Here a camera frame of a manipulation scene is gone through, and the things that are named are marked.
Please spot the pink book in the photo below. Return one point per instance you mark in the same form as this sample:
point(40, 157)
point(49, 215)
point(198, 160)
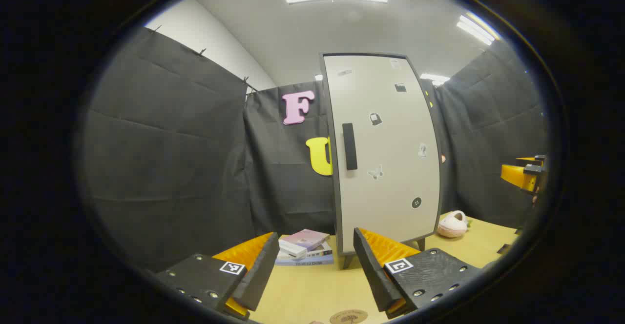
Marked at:
point(306, 238)

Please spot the grey cabinet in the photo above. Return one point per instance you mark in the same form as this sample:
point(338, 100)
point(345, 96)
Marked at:
point(346, 260)

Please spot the round brown coaster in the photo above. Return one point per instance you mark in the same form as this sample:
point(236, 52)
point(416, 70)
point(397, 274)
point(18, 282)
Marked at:
point(348, 317)

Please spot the white cabinet door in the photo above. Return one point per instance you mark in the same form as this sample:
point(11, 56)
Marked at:
point(390, 143)

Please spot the white book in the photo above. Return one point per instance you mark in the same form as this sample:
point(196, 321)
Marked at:
point(292, 248)

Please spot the blue book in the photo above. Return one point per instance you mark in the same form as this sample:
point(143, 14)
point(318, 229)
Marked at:
point(302, 261)

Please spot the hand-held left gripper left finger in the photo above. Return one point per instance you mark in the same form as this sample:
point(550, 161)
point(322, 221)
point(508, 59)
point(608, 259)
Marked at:
point(259, 275)

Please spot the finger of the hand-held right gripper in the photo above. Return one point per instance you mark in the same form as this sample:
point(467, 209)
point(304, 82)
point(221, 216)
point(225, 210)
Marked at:
point(515, 175)

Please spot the black backdrop cloth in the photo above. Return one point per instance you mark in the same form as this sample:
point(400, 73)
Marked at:
point(166, 158)

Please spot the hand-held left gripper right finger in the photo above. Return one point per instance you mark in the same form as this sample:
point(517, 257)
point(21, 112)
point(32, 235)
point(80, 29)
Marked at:
point(373, 275)

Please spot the long ceiling light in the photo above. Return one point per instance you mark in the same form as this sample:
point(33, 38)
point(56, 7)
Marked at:
point(476, 29)

